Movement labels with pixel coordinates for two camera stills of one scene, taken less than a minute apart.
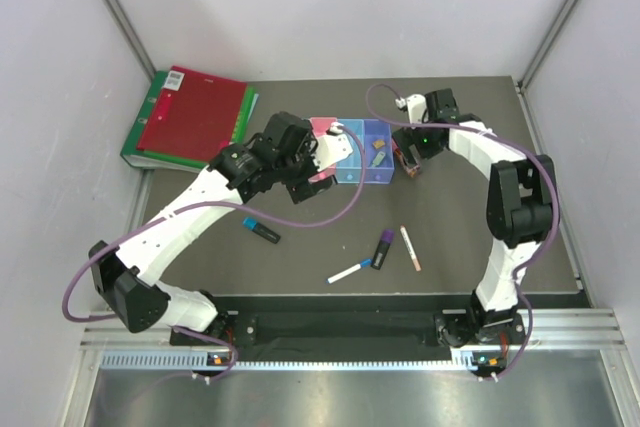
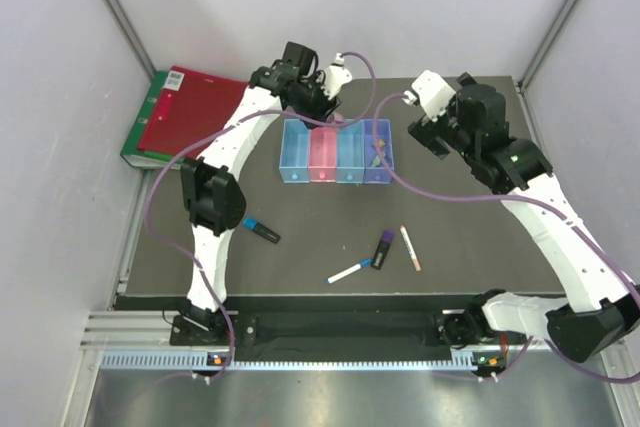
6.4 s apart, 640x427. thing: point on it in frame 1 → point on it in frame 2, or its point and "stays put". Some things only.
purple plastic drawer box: (379, 166) stays put
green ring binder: (131, 152) stays put
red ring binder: (193, 115) stays put
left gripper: (300, 188) → (316, 81)
